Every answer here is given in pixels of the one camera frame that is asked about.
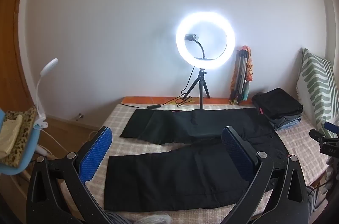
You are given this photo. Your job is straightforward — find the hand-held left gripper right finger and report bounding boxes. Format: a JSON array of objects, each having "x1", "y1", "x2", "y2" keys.
[{"x1": 221, "y1": 126, "x2": 310, "y2": 224}]

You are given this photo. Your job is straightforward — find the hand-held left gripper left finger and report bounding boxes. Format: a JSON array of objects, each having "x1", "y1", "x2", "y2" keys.
[{"x1": 26, "y1": 127, "x2": 114, "y2": 224}]

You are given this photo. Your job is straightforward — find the black pants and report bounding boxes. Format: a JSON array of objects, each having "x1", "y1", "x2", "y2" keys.
[{"x1": 104, "y1": 107, "x2": 289, "y2": 210}]

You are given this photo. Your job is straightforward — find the folded blue jeans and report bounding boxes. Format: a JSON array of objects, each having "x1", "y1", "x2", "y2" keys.
[{"x1": 269, "y1": 114, "x2": 302, "y2": 132}]

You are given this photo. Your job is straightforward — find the plaid blanket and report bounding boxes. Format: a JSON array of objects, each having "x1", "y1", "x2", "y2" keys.
[{"x1": 57, "y1": 102, "x2": 330, "y2": 222}]

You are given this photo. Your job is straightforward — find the green striped pillow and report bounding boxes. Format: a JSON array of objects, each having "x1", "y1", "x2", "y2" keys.
[{"x1": 296, "y1": 48, "x2": 337, "y2": 138}]

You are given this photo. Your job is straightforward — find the folded black garment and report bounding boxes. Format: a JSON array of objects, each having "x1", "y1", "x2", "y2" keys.
[{"x1": 251, "y1": 88, "x2": 304, "y2": 119}]

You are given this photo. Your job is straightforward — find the teal bag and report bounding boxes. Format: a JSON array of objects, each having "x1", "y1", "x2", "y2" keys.
[{"x1": 242, "y1": 81, "x2": 251, "y2": 101}]

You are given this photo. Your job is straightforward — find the person's grey striped clothing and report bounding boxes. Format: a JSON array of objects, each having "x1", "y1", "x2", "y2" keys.
[{"x1": 107, "y1": 211, "x2": 172, "y2": 224}]

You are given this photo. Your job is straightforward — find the blue chair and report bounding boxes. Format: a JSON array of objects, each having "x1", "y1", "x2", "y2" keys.
[{"x1": 0, "y1": 108, "x2": 41, "y2": 175}]

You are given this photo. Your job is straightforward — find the black tripod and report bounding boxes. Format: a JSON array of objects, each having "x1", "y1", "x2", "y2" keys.
[{"x1": 183, "y1": 68, "x2": 211, "y2": 110}]

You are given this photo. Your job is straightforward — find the orange bed sheet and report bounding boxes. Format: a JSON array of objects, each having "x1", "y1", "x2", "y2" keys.
[{"x1": 120, "y1": 96, "x2": 256, "y2": 108}]

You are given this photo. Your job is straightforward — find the folded silver stand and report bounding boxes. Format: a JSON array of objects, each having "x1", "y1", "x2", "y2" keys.
[{"x1": 232, "y1": 51, "x2": 249, "y2": 104}]

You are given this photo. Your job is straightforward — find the orange patterned cloth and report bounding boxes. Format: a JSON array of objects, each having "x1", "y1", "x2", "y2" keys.
[{"x1": 230, "y1": 45, "x2": 255, "y2": 105}]

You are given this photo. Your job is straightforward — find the cream cloth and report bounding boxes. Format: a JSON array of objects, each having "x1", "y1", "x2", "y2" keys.
[{"x1": 0, "y1": 114, "x2": 23, "y2": 158}]

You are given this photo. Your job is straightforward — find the white clip lamp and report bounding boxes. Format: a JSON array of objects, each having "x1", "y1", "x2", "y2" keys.
[{"x1": 36, "y1": 58, "x2": 59, "y2": 130}]

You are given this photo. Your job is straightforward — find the gooseneck phone holder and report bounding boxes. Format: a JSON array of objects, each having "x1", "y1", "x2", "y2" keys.
[{"x1": 185, "y1": 33, "x2": 212, "y2": 60}]

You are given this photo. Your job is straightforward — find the wooden door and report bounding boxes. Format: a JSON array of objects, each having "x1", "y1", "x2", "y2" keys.
[{"x1": 0, "y1": 0, "x2": 38, "y2": 111}]

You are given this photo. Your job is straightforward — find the white lamp cable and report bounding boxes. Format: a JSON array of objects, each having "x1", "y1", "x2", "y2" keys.
[{"x1": 40, "y1": 130, "x2": 98, "y2": 158}]

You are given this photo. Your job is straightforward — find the black power cable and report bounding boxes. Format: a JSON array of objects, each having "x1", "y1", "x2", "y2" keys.
[{"x1": 120, "y1": 68, "x2": 195, "y2": 109}]

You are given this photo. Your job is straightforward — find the ring light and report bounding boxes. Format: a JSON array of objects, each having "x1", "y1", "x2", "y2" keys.
[{"x1": 176, "y1": 11, "x2": 235, "y2": 69}]

